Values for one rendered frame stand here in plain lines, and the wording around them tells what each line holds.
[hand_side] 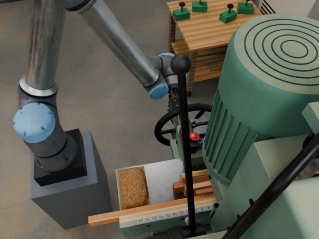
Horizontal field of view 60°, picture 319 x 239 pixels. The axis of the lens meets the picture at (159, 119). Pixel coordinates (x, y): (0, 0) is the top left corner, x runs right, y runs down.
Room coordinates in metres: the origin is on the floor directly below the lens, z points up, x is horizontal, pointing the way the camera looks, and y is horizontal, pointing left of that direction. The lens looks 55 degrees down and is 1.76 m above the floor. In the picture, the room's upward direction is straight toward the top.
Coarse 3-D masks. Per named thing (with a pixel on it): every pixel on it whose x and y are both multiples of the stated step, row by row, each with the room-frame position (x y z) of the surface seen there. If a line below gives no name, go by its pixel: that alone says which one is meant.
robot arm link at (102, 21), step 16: (64, 0) 0.70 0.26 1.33; (80, 0) 0.70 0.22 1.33; (96, 0) 0.74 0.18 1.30; (80, 16) 0.73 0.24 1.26; (96, 16) 0.73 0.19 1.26; (112, 16) 0.76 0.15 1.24; (96, 32) 0.73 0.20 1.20; (112, 32) 0.74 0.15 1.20; (112, 48) 0.74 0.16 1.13; (128, 48) 0.75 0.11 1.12; (128, 64) 0.75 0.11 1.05; (144, 64) 0.77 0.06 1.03; (144, 80) 0.76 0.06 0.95; (160, 80) 0.79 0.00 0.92; (160, 96) 0.77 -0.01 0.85
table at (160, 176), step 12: (120, 168) 0.40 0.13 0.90; (144, 168) 0.40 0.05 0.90; (156, 168) 0.40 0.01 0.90; (168, 168) 0.40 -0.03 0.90; (180, 168) 0.40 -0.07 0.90; (192, 168) 0.40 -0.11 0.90; (156, 180) 0.36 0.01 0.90; (168, 180) 0.36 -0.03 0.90; (156, 192) 0.32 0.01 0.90; (168, 192) 0.32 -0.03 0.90; (120, 204) 0.28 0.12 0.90; (156, 228) 0.21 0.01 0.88; (168, 228) 0.22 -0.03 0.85
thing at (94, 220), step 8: (176, 200) 0.28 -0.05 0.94; (184, 200) 0.28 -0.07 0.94; (200, 200) 0.28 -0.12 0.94; (136, 208) 0.26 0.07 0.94; (144, 208) 0.26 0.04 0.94; (152, 208) 0.26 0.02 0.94; (160, 208) 0.26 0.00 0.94; (88, 216) 0.23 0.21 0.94; (96, 216) 0.23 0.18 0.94; (104, 216) 0.23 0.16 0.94; (112, 216) 0.23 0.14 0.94; (96, 224) 0.22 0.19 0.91
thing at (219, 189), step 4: (208, 172) 0.34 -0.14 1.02; (208, 176) 0.32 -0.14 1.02; (212, 176) 0.31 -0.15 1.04; (212, 180) 0.31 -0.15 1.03; (216, 180) 0.29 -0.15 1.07; (212, 184) 0.30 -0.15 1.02; (216, 184) 0.28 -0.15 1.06; (220, 184) 0.28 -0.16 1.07; (212, 188) 0.29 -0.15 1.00; (216, 188) 0.28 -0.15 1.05; (220, 188) 0.27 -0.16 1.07; (224, 188) 0.27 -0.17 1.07; (216, 192) 0.27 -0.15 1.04; (220, 192) 0.26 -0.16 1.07; (224, 192) 0.26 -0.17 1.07; (216, 196) 0.26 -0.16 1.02; (220, 196) 0.25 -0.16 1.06; (216, 200) 0.26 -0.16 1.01; (220, 200) 0.24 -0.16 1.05
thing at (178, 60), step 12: (180, 60) 0.33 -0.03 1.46; (180, 72) 0.32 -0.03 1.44; (180, 84) 0.31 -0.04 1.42; (180, 96) 0.30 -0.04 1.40; (180, 108) 0.29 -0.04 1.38; (192, 180) 0.21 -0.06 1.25; (192, 192) 0.20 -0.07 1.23; (192, 204) 0.18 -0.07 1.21; (192, 216) 0.16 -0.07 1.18; (180, 228) 0.15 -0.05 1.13; (192, 228) 0.15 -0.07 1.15; (204, 228) 0.15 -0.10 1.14
